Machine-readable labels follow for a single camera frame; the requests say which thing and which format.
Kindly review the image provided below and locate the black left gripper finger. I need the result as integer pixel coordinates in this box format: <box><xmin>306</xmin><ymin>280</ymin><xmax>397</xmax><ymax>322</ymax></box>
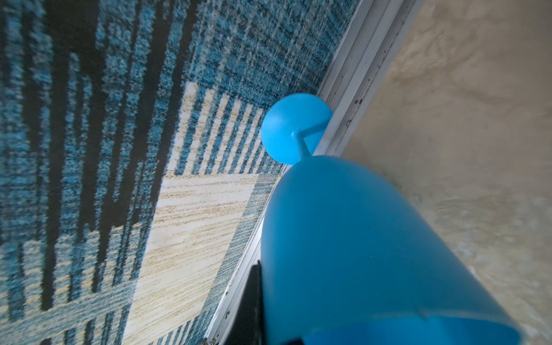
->
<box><xmin>224</xmin><ymin>262</ymin><xmax>265</xmax><ymax>345</ymax></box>

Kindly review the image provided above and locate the blue plastic wine glass front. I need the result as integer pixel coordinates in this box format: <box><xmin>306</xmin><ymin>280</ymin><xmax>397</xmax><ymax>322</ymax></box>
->
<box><xmin>261</xmin><ymin>93</ymin><xmax>523</xmax><ymax>344</ymax></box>

